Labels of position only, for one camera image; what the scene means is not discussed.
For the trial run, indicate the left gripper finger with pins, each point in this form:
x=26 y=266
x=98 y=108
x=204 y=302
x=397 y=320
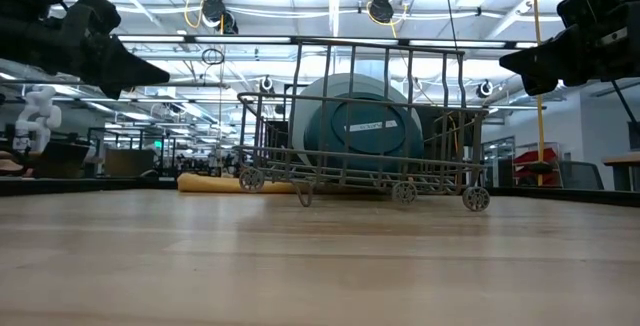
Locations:
x=120 y=66

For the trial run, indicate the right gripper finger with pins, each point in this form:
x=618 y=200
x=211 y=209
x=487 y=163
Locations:
x=540 y=66

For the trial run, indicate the dark green plate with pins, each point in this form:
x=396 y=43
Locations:
x=365 y=141

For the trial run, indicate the large light blue plate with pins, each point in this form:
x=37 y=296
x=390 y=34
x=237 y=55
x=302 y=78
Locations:
x=350 y=82

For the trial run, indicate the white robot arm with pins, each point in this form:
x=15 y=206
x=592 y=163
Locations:
x=37 y=116

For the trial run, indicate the red storage bins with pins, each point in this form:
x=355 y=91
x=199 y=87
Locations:
x=548 y=153

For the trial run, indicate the brown cardboard box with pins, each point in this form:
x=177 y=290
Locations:
x=127 y=162

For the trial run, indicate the wooden top workbench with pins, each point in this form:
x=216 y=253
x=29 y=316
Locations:
x=622 y=158

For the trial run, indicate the black laptop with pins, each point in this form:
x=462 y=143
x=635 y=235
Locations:
x=60 y=158

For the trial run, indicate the grey chair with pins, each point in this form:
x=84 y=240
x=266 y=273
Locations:
x=580 y=173

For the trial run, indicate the person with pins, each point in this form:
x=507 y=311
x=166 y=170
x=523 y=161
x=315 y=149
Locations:
x=10 y=166

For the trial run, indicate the yellow-orange folded towel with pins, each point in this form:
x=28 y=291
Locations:
x=225 y=183

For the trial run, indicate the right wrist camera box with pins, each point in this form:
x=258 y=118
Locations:
x=595 y=3

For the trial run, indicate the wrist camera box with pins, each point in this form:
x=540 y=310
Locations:
x=595 y=3
x=97 y=16

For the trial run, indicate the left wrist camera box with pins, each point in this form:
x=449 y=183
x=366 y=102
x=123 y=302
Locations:
x=97 y=16

